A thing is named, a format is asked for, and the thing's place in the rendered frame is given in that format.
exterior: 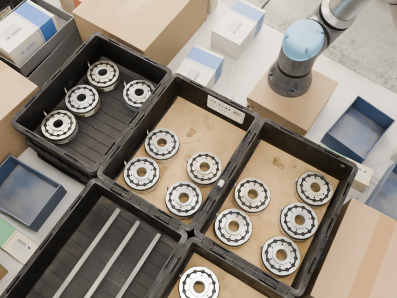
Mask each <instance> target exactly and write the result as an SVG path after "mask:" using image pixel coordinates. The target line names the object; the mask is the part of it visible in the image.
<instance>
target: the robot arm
mask: <svg viewBox="0 0 397 298"><path fill-rule="evenodd" d="M370 1H371V0H323V1H322V2H321V3H320V4H319V6H318V7H317V8H316V9H315V10H314V11H313V12H312V13H311V14H310V15H309V16H308V17H307V18H306V19H304V20H303V21H301V20H298V21H296V22H294V23H292V24H291V25H290V26H289V27H288V28H287V30H286V32H285V34H284V36H283V39H282V45H281V49H280V52H279V56H278V59H277V60H276V62H275V63H274V64H273V65H272V66H271V68H270V69H269V72H268V84H269V86H270V87H271V89H272V90H273V91H274V92H275V93H277V94H279V95H281V96H283V97H287V98H296V97H299V96H301V95H303V94H305V93H306V92H307V91H308V90H309V88H310V86H311V82H312V79H313V78H312V71H311V69H312V68H313V65H314V63H315V61H316V59H317V58H318V56H319V55H320V54H321V53H322V52H323V51H324V50H325V49H326V48H327V47H328V46H329V45H330V44H332V43H333V42H334V41H335V40H336V39H337V38H338V37H339V36H340V35H341V34H342V33H344V32H345V31H346V30H347V29H348V28H349V27H350V26H351V25H352V24H353V23H354V21H355V19H356V14H357V13H358V12H359V11H360V10H361V9H362V8H364V7H365V6H366V5H367V4H368V3H369V2H370ZM388 5H389V9H390V12H391V17H392V22H393V26H394V29H395V34H396V38H397V0H388Z"/></svg>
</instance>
